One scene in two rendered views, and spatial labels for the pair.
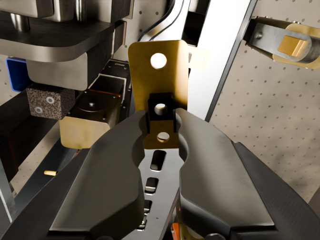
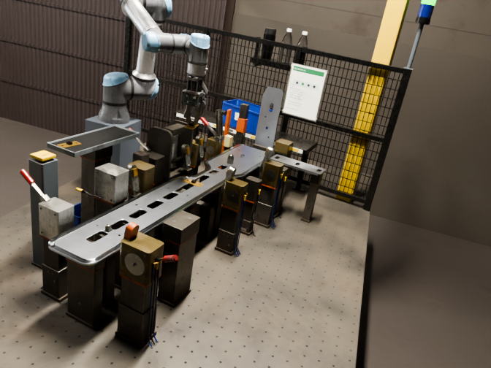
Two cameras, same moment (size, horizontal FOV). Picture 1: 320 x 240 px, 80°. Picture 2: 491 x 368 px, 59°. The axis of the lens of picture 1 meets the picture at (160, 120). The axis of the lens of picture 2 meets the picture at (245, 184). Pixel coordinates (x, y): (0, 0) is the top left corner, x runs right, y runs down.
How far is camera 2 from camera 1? 189 cm
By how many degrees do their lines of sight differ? 98
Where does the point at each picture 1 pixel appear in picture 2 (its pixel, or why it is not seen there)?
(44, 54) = (169, 131)
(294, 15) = (263, 258)
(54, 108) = (143, 154)
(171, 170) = (160, 209)
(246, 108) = (229, 294)
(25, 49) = (166, 130)
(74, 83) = (153, 158)
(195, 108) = (190, 194)
